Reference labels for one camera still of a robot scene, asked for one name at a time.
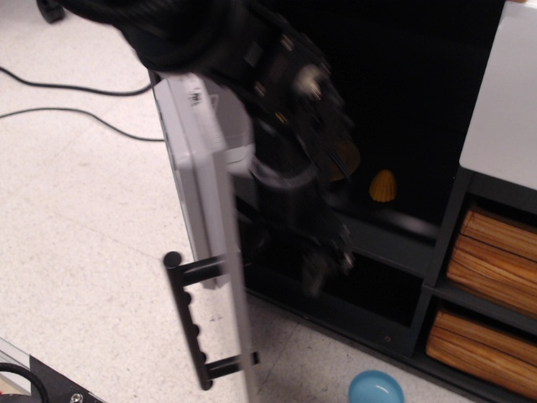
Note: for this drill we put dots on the grey door bin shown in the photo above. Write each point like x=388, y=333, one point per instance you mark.
x=236, y=127

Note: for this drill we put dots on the black fridge door handle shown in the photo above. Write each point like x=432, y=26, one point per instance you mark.
x=180, y=276

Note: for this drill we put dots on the yellow plate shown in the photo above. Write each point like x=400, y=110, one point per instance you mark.
x=345, y=159

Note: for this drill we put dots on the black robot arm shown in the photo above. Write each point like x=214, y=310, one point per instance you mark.
x=284, y=83

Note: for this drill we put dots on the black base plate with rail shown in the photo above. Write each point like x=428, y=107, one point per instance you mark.
x=25, y=378

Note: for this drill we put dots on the dark grey shelf unit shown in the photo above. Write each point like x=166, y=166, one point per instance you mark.
x=506, y=200

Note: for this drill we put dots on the white countertop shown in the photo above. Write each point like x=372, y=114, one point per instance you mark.
x=501, y=139

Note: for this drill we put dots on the woven wood basket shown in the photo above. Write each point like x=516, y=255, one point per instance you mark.
x=494, y=257
x=484, y=352

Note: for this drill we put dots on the black caster wheel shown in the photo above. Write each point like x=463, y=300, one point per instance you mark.
x=50, y=10

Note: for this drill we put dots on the blue bowl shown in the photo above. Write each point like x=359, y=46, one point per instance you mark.
x=375, y=387

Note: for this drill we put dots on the grey toy fridge door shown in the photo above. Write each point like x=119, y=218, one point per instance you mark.
x=219, y=306

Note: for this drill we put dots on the upper woven wood basket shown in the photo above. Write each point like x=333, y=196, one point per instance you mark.
x=494, y=257

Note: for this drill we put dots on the grey water dispenser panel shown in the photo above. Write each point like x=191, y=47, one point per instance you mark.
x=167, y=95

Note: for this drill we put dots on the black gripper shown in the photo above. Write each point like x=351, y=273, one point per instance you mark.
x=293, y=203

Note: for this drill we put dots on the lower woven wood basket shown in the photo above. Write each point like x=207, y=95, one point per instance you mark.
x=484, y=352

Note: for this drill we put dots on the yellow shell shaped toy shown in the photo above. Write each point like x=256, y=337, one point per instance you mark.
x=383, y=187

